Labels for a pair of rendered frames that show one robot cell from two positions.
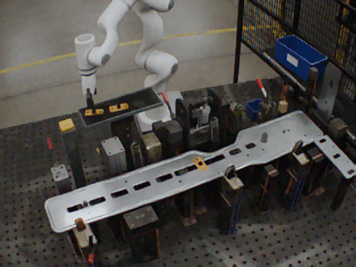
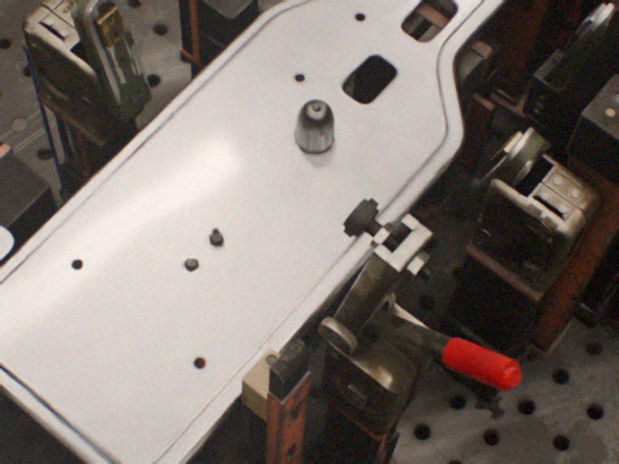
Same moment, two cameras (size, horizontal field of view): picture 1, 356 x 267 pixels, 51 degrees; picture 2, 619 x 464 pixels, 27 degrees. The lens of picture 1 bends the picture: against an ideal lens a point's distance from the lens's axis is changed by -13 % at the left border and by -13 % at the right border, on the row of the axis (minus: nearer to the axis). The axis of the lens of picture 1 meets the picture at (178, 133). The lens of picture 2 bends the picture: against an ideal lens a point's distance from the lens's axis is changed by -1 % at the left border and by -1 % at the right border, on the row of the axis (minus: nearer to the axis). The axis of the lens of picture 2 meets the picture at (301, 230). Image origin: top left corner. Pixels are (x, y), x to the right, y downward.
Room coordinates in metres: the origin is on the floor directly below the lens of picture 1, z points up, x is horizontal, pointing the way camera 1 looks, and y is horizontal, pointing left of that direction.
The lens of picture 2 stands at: (1.90, -0.67, 1.95)
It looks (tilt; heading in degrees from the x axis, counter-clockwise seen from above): 64 degrees down; 152
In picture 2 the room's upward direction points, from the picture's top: 4 degrees clockwise
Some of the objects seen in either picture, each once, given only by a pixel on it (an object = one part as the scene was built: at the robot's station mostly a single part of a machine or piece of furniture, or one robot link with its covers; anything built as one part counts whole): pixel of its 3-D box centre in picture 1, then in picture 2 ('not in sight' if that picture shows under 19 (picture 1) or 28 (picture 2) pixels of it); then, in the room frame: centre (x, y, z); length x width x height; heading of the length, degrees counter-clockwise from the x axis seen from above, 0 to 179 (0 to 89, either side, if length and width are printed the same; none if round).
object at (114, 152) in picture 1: (118, 177); not in sight; (1.27, 0.27, 0.90); 0.13 x 0.10 x 0.41; 26
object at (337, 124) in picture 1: (330, 148); not in sight; (1.47, -0.82, 0.88); 0.08 x 0.08 x 0.36; 26
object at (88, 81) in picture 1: (89, 79); not in sight; (1.42, 0.37, 1.35); 0.10 x 0.07 x 0.11; 3
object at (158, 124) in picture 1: (160, 155); not in sight; (1.42, 0.08, 0.90); 0.05 x 0.05 x 0.40; 26
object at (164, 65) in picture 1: (160, 72); not in sight; (1.81, 0.09, 1.10); 0.19 x 0.12 x 0.24; 57
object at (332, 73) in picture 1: (327, 93); not in sight; (1.58, -0.76, 1.17); 0.12 x 0.01 x 0.34; 26
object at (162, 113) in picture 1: (156, 102); not in sight; (1.84, 0.12, 0.89); 0.19 x 0.19 x 0.18
